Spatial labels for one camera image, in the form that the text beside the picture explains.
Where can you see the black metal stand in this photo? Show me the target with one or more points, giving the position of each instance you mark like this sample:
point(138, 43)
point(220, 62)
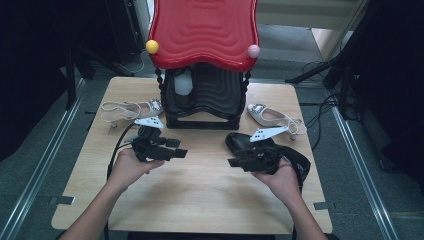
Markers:
point(71, 83)

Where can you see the black tripod stand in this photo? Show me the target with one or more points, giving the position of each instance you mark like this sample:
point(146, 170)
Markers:
point(320, 68)

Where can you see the dark cloth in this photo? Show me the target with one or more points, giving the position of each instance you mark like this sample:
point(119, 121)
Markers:
point(200, 237)

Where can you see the yellow ball knob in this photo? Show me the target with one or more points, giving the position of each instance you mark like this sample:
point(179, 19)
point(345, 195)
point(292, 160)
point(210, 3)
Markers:
point(152, 46)

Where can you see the red and black shoe rack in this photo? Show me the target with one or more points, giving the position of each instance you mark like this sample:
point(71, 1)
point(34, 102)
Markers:
point(203, 33)

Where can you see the black leather shoe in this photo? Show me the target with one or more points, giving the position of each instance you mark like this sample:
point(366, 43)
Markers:
point(240, 141)
point(183, 83)

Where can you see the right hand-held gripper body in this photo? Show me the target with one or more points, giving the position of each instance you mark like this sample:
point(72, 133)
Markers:
point(265, 156)

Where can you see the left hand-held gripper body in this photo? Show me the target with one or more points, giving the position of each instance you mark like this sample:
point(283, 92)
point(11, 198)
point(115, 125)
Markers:
point(148, 143)

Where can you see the white slingback heel shoe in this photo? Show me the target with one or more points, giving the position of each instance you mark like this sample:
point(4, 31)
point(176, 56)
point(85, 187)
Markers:
point(266, 115)
point(133, 110)

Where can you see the person's right hand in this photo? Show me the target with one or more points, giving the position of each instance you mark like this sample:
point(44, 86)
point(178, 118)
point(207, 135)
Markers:
point(283, 181)

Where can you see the pink ball knob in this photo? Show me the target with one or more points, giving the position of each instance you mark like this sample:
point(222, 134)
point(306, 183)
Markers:
point(253, 51)

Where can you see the metal floor rail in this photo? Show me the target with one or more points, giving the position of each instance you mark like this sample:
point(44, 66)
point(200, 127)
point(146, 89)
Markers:
point(41, 166)
point(365, 173)

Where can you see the grey tape piece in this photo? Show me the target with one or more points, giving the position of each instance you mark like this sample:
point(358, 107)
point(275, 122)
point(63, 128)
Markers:
point(62, 200)
point(321, 205)

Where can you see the person's left hand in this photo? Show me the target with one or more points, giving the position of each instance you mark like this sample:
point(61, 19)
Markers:
point(128, 170)

